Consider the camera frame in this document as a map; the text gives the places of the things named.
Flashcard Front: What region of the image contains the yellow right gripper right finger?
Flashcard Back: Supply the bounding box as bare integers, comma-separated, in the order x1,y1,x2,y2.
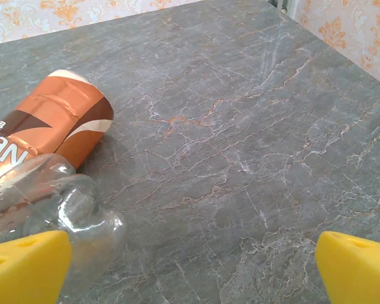
314,231,380,304

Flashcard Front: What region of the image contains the clear red-capped cola bottle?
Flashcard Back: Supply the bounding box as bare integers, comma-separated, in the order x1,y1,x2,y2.
0,154,129,263

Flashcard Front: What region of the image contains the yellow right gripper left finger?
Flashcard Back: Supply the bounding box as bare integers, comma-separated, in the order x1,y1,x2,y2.
0,230,73,304

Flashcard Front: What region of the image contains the aluminium frame post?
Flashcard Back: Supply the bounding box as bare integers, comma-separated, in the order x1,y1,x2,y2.
270,0,300,18

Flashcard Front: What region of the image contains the orange brown coffee bottle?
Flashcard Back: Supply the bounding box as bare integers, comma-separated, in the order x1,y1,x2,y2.
0,68,115,191

